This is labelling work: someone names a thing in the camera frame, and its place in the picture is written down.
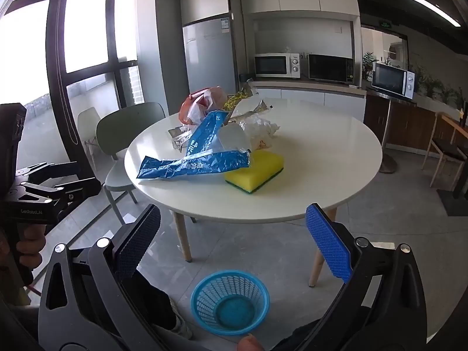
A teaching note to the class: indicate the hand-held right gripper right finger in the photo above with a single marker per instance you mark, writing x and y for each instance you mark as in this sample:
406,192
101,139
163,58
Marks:
327,245

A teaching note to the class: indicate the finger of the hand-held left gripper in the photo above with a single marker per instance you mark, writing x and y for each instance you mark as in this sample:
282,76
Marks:
78,190
58,171

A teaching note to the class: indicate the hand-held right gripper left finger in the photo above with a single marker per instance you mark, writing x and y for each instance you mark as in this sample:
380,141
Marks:
140,237

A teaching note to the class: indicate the blue plastic basket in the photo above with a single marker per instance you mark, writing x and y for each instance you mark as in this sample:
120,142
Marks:
204,299

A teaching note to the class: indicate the blue plastic wrapper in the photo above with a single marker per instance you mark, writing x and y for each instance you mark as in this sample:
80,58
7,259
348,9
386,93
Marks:
206,128
204,162

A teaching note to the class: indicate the yellow sponge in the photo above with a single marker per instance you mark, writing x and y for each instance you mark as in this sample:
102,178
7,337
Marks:
256,172

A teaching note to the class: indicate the clear crinkled wrapper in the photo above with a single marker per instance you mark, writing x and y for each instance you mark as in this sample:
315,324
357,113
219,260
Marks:
179,137

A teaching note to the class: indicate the white plastic bag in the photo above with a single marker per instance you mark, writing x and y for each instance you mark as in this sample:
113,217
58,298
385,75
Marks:
259,128

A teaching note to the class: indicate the red plastic bag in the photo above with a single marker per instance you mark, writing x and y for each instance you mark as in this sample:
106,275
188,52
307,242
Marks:
190,106

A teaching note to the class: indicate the silver foil wrapper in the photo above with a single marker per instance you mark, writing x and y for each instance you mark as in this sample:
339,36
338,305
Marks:
256,109

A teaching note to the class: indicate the yellow snack wrapper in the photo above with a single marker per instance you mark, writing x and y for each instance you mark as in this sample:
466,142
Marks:
234,101

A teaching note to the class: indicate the person's left hand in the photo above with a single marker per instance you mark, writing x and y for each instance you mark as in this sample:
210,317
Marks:
33,245

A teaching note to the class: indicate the person's right hand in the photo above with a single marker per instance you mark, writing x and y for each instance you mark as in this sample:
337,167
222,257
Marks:
250,344

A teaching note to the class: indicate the green chair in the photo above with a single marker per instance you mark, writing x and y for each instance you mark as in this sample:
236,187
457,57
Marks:
128,128

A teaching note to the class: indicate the round white table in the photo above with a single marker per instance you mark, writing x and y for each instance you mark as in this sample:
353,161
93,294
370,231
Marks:
321,161

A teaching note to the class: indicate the person's right leg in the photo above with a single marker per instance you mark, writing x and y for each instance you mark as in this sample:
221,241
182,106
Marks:
296,340

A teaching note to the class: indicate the dark wooden sideboard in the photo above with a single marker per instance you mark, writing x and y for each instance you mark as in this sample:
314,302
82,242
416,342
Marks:
406,124

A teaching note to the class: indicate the white base cabinets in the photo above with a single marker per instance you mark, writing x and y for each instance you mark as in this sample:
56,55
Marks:
329,98

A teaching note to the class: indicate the wooden chair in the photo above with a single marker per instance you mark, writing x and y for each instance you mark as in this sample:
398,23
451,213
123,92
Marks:
444,150

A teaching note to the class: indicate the silver microwave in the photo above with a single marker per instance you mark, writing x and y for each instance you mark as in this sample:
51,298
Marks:
391,80

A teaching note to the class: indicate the black microwave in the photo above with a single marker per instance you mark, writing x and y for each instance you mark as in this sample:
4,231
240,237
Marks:
329,67

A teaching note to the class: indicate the potted plant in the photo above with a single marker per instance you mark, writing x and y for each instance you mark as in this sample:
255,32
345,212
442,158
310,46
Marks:
367,65

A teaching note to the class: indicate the silver refrigerator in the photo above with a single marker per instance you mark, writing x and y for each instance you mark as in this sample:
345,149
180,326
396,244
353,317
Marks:
208,55

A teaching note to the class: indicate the white microwave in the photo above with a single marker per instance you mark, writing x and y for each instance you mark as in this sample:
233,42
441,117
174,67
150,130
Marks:
272,65

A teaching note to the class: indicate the row of green plants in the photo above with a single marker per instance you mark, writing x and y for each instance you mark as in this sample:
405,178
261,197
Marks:
438,87

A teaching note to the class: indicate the green exit sign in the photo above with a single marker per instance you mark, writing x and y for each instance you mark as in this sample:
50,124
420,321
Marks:
384,25

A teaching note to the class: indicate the ceiling light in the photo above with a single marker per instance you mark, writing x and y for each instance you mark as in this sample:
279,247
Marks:
435,10

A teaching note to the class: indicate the silver pedestal stand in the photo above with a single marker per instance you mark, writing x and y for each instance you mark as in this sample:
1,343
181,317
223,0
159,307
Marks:
387,146

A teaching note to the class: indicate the black window frame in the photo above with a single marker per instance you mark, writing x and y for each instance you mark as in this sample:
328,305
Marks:
55,44

